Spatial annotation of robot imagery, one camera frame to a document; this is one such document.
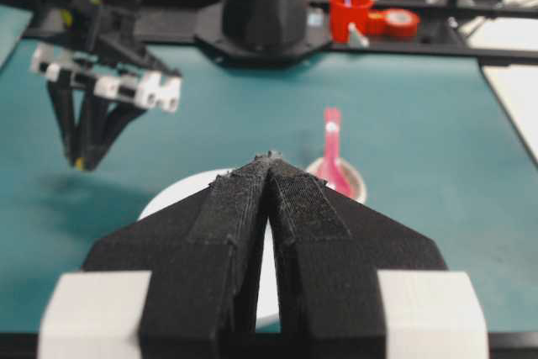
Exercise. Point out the green table mat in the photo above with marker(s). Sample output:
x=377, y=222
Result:
x=436, y=151

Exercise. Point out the white round bowl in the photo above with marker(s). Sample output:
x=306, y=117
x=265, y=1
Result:
x=267, y=311

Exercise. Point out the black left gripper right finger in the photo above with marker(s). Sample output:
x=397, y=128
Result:
x=328, y=250

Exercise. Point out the pink ceramic spoon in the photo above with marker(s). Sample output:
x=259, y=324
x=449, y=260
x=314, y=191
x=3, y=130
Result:
x=329, y=169

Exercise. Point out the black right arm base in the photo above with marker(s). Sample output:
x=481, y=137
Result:
x=265, y=33

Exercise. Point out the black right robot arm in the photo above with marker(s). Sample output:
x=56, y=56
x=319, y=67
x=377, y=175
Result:
x=99, y=77

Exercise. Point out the red plastic cup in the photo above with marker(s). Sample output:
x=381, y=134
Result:
x=342, y=14

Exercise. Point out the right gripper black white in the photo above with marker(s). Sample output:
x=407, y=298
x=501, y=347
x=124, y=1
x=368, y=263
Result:
x=97, y=48

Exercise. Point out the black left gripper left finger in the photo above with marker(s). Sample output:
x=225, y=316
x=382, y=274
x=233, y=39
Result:
x=204, y=267

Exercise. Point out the red tape roll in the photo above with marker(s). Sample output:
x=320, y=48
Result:
x=393, y=22

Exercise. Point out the speckled spoon rest dish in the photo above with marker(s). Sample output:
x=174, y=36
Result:
x=354, y=178

